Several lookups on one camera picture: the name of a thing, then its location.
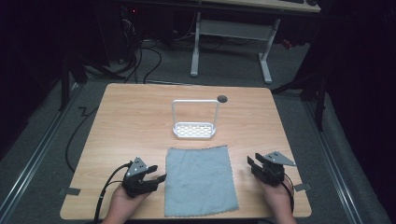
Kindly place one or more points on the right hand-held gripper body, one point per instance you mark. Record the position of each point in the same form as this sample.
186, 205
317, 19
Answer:
274, 169

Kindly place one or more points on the white towel rack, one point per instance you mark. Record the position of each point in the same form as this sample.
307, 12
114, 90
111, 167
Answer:
194, 124

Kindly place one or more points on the black metal stand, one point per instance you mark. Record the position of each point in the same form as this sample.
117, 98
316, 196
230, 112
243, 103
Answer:
67, 77
314, 90

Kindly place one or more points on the metal floor rail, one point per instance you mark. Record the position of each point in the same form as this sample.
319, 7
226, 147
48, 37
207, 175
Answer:
32, 158
334, 161

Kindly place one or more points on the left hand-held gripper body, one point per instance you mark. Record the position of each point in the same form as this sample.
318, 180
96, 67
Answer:
134, 179

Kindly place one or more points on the grey-blue cloth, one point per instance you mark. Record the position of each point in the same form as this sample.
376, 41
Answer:
200, 180

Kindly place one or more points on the white-legged desk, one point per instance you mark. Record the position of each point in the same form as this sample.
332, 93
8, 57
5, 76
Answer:
232, 29

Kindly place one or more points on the person's left hand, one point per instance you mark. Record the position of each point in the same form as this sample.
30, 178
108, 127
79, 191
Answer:
124, 203

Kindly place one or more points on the red object on floor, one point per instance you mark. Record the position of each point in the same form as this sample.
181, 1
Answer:
287, 44

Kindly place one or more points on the black table grommet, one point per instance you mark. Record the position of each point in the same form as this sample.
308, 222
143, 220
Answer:
222, 99

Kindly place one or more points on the grey tape piece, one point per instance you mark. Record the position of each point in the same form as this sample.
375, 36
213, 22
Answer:
70, 191
302, 187

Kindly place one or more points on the person's right hand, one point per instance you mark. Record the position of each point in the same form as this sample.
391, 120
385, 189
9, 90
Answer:
278, 199

